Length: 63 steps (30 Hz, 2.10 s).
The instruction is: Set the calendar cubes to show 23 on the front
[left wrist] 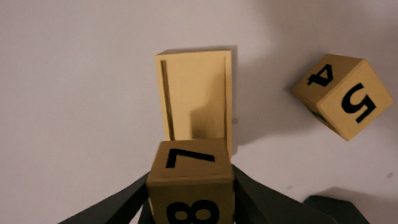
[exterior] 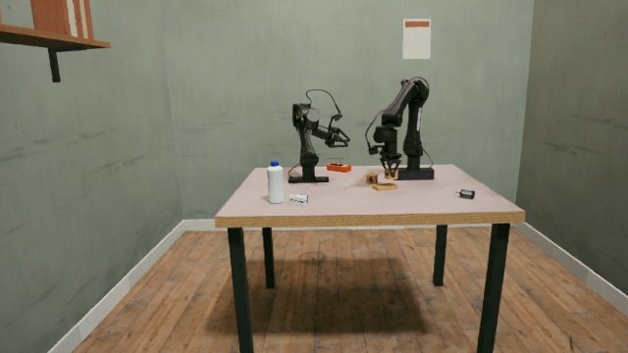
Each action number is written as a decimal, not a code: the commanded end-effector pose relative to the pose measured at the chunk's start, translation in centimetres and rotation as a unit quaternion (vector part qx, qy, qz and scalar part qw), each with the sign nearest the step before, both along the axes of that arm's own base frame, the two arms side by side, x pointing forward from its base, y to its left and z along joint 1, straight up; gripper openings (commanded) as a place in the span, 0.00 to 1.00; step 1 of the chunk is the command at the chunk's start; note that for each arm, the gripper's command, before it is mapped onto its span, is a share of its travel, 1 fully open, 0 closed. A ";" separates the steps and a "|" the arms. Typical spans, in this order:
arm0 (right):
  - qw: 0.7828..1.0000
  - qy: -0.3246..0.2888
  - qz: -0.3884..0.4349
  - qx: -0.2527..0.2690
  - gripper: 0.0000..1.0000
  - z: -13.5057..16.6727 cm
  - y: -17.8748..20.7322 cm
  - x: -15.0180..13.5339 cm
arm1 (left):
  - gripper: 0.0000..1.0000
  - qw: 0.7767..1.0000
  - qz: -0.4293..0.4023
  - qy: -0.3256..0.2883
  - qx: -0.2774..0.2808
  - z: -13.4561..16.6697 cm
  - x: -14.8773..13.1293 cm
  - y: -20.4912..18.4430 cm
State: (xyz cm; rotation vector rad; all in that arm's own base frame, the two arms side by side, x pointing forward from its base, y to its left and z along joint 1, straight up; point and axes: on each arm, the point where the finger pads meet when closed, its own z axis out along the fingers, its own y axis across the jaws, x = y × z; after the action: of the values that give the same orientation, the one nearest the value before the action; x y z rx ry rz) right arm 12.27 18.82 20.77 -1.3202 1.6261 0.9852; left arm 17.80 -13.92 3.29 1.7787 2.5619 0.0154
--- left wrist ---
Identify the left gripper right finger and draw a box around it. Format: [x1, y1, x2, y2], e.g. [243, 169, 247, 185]
[232, 164, 338, 224]

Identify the tan rectangular tray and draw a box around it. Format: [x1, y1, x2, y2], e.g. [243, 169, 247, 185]
[154, 50, 232, 163]

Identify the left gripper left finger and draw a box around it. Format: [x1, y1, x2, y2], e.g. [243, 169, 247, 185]
[57, 171, 155, 224]

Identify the wooden number cube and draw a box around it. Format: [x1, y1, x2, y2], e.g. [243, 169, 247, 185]
[145, 138, 235, 224]
[292, 54, 395, 142]

